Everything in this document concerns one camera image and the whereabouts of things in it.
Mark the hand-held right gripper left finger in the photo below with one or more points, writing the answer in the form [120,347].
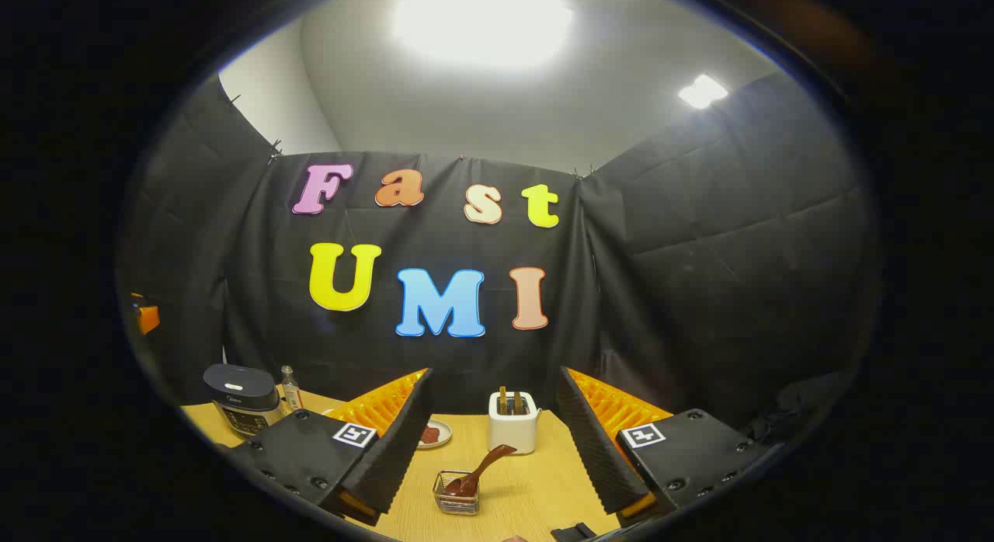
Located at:
[400,441]

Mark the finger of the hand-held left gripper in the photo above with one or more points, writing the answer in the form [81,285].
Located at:
[147,318]

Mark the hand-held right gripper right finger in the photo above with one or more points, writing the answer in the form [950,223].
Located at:
[594,449]

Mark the brown wooden spoon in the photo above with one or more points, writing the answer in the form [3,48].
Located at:
[489,460]

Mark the dark grey rice cooker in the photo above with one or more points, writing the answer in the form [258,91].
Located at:
[241,402]

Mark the red meat piece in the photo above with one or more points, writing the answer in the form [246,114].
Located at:
[429,435]

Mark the white round plate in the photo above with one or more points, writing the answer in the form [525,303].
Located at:
[446,438]

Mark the white toaster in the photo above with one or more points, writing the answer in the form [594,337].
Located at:
[512,435]

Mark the small clear glass bottle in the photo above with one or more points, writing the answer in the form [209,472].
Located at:
[290,394]

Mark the dark cloth bundle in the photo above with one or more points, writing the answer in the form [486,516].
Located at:
[784,410]

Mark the small ceiling light panel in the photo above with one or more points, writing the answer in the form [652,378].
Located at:
[703,92]

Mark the large ceiling light panel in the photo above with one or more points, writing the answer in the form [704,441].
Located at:
[481,22]

